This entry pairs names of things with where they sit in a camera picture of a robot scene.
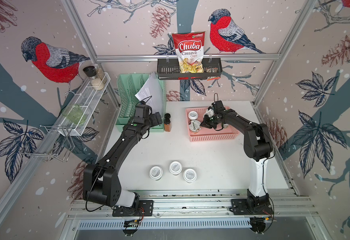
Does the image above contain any black-lid spice jar on shelf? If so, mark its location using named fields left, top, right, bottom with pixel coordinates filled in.
left=83, top=66, right=105, bottom=91

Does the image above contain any green plastic file organizer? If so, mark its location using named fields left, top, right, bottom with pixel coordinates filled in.
left=115, top=73, right=167, bottom=133

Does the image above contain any white-lid yogurt cup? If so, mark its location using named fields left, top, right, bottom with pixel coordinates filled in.
left=205, top=108, right=215, bottom=118
left=183, top=168, right=197, bottom=183
left=149, top=166, right=163, bottom=181
left=169, top=161, right=183, bottom=176
left=188, top=111, right=199, bottom=121

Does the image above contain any red Chuba cassava chips bag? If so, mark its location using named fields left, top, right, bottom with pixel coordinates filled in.
left=172, top=32, right=205, bottom=74

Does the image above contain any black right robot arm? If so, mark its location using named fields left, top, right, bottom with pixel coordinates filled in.
left=201, top=101, right=273, bottom=198

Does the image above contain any pink plastic basket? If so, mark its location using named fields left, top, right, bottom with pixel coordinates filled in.
left=186, top=107, right=240, bottom=142

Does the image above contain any black wall-mounted basket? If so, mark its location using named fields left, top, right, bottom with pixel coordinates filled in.
left=157, top=58, right=223, bottom=80

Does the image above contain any orange spice jar black lid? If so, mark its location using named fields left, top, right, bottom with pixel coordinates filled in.
left=164, top=118, right=172, bottom=132

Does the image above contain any white wire wall shelf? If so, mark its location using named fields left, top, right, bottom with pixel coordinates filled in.
left=58, top=73, right=111, bottom=136

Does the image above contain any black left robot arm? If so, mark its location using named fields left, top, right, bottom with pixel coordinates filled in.
left=83, top=103, right=163, bottom=210

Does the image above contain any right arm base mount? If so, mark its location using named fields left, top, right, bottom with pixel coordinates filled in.
left=229, top=190, right=274, bottom=234

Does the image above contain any green glass cup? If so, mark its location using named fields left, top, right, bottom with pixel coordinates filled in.
left=62, top=104, right=87, bottom=125

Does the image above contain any white paper stack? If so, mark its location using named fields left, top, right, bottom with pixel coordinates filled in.
left=135, top=72, right=164, bottom=116

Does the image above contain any brown foil-lid yogurt cup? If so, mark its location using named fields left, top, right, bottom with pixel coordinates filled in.
left=189, top=120, right=202, bottom=134

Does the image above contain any chrome wire rack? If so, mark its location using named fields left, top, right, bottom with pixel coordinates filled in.
left=18, top=125, right=75, bottom=163

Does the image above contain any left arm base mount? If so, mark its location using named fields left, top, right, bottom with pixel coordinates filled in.
left=111, top=191, right=154, bottom=236

